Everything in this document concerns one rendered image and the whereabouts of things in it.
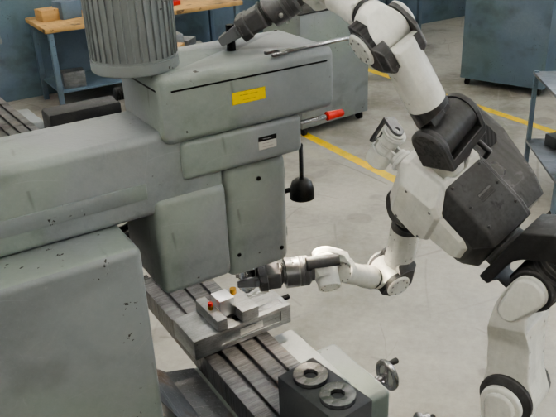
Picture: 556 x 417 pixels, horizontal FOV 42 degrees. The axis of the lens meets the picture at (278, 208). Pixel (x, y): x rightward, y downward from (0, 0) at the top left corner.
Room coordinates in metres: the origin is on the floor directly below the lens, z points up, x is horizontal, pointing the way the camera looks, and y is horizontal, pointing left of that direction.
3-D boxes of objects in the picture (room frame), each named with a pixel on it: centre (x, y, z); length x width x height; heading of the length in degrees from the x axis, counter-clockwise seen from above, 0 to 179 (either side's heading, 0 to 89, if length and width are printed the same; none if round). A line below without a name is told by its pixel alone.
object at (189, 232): (1.66, 0.27, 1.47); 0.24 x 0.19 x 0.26; 31
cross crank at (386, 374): (2.02, -0.33, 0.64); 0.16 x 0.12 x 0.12; 121
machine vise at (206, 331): (1.93, 0.16, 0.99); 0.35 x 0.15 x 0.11; 122
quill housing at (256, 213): (1.76, 0.10, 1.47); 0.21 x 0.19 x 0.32; 31
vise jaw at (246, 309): (1.94, 0.14, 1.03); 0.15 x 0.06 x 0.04; 32
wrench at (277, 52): (1.75, -0.10, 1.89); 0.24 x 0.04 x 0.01; 123
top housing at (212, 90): (1.75, 0.11, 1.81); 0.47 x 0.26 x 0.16; 121
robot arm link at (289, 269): (1.77, 0.01, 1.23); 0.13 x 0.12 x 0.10; 8
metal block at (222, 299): (1.91, 0.19, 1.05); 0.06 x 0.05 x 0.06; 32
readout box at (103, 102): (1.90, 0.53, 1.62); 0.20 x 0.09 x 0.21; 121
